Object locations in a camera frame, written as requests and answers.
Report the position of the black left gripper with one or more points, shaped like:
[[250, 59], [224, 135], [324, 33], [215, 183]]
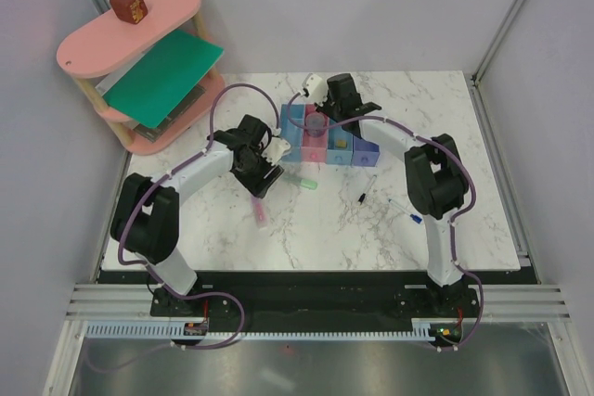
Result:
[[258, 186]]

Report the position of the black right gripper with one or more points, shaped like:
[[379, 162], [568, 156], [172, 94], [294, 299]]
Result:
[[324, 108]]

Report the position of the small blue cup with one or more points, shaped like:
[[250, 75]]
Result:
[[315, 123]]

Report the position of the pink highlighter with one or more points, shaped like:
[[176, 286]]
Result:
[[259, 212]]

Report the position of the light blue plastic bin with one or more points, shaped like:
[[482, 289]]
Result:
[[336, 156]]

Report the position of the pink plastic bin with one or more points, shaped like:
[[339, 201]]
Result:
[[314, 149]]

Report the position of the purple blue plastic bin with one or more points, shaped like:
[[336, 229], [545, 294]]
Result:
[[365, 154]]

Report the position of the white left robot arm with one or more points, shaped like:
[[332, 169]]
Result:
[[146, 219]]

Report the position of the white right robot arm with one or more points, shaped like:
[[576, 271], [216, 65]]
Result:
[[439, 187]]

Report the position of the green board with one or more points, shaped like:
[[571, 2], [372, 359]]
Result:
[[158, 82]]

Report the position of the blue capped white marker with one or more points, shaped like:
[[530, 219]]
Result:
[[412, 215]]

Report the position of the pink two-tier shelf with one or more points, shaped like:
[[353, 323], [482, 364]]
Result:
[[99, 53]]

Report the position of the brown wooden cube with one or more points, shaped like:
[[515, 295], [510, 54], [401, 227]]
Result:
[[129, 11]]

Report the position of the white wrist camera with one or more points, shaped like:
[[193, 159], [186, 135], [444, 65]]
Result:
[[314, 88], [276, 150]]

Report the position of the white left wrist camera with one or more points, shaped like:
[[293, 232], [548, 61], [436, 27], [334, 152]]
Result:
[[276, 150]]

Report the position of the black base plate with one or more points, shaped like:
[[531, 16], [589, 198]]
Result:
[[332, 300]]

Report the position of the aluminium frame rail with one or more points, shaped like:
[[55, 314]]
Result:
[[495, 99]]

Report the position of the white slotted cable duct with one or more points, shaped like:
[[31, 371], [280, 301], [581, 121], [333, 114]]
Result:
[[180, 330]]

